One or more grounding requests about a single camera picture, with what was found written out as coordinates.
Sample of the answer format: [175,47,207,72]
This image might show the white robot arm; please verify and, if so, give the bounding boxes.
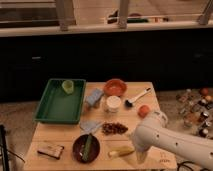
[130,111,213,171]

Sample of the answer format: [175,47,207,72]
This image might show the white paper cup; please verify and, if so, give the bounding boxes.
[105,96,121,113]

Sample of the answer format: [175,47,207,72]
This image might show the light green cup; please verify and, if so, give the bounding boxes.
[62,80,74,94]

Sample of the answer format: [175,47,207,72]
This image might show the orange bowl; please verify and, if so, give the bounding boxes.
[103,79,127,96]

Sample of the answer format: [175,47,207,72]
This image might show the blue sponge block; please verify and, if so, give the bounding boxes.
[85,89,103,109]

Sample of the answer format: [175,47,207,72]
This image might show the grey folded cloth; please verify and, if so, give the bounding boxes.
[80,121,102,134]

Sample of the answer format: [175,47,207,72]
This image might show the orange fruit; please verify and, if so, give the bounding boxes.
[138,105,150,118]

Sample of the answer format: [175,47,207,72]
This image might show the green plastic tray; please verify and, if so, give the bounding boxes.
[35,79,86,124]

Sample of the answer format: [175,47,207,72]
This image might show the dark brown plate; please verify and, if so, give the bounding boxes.
[72,134,100,163]

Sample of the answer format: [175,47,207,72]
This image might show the green cucumber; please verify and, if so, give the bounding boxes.
[82,134,92,162]

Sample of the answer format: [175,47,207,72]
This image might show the small brown box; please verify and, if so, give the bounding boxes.
[37,143,64,159]

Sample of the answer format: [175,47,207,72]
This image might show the spice bottles on floor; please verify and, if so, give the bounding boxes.
[176,87,213,140]

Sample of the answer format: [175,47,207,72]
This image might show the black stand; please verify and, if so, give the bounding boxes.
[0,125,10,171]

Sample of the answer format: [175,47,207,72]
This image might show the black cable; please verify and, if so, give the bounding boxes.
[176,160,209,171]

